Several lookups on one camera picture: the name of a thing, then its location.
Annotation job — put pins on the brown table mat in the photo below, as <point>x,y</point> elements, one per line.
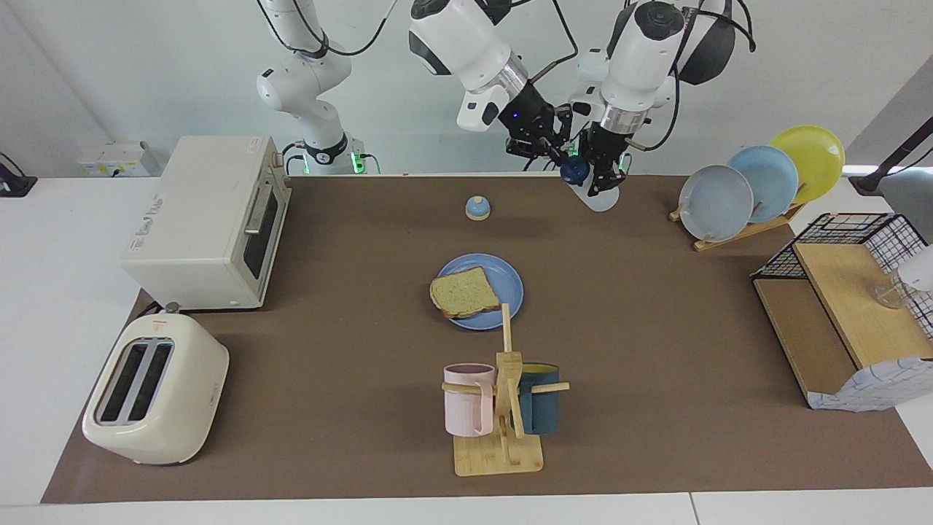
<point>350,364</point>

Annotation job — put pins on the pink mug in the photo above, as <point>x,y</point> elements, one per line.
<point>466,412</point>

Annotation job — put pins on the grey plate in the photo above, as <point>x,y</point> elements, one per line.
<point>718,204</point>

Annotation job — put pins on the yellow plate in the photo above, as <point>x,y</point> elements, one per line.
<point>820,160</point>

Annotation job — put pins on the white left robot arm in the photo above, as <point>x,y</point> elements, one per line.
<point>649,58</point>

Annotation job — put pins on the small blue call bell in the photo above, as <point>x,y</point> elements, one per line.
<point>477,209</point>

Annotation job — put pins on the teal mug yellow inside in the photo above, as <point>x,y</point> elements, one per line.
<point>543,412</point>

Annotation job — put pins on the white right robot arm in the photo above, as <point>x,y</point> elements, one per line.
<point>466,44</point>

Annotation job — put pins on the cream two-slot toaster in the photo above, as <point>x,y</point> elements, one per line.
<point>182,394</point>

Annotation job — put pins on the black clamp base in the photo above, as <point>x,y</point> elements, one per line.
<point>14,186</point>

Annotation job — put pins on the white power socket box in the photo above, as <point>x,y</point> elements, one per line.
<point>116,157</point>

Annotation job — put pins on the light blue plate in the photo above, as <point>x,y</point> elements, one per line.
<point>773,179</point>

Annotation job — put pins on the toasted bread slice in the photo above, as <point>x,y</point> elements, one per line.
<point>463,293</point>

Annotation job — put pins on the blue round plate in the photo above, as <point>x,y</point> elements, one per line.
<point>506,281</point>

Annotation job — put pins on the clear glass cup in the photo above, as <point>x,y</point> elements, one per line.
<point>889,297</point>

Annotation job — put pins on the translucent bottle navy cap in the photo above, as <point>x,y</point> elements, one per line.
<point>574,172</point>

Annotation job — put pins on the white patterned cloth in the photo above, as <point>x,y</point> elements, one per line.
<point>875,386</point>

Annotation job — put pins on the wooden plate rack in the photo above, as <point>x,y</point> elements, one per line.
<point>729,236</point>

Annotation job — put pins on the wooden mug tree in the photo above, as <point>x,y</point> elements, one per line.
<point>503,456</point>

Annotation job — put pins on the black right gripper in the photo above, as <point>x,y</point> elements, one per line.
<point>528,113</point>

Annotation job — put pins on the white toaster oven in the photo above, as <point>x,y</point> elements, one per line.
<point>197,255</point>

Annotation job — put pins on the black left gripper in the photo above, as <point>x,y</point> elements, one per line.
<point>609,146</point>

